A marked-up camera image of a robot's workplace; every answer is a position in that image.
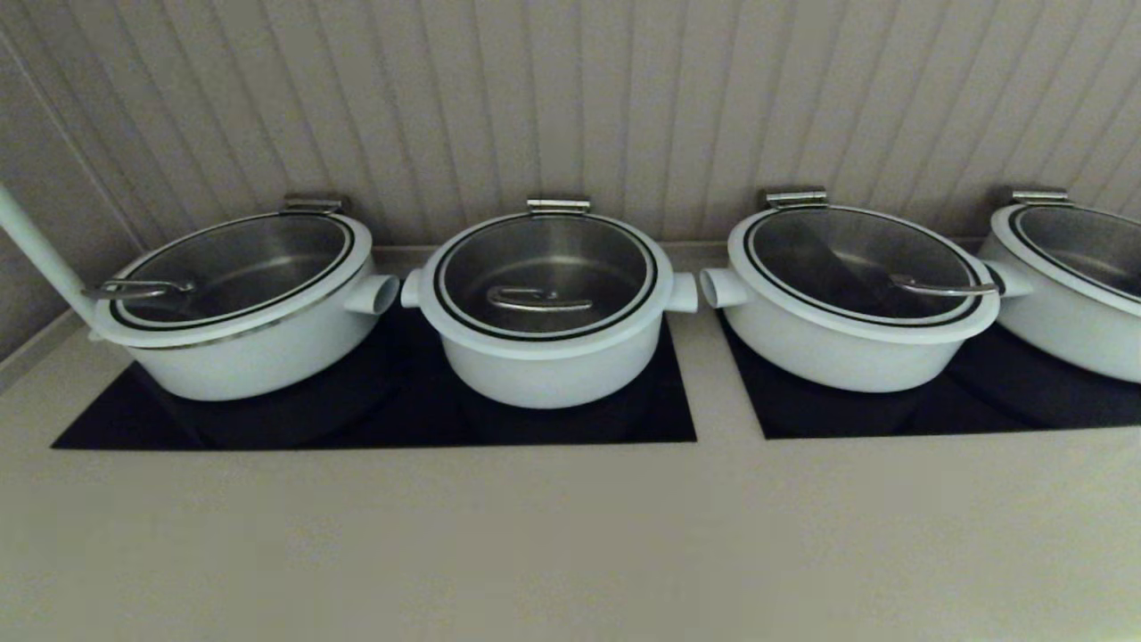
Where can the glass lid white rim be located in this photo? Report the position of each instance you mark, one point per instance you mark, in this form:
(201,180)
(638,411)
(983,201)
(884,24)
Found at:
(544,259)
(1087,241)
(250,259)

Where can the small white pot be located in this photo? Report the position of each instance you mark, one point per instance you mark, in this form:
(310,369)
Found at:
(544,383)

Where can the large white pot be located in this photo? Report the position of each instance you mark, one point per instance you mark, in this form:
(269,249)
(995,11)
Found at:
(802,357)
(1070,339)
(267,357)

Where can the black glass cooktop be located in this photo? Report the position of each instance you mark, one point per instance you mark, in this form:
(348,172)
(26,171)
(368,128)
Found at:
(980,410)
(401,423)

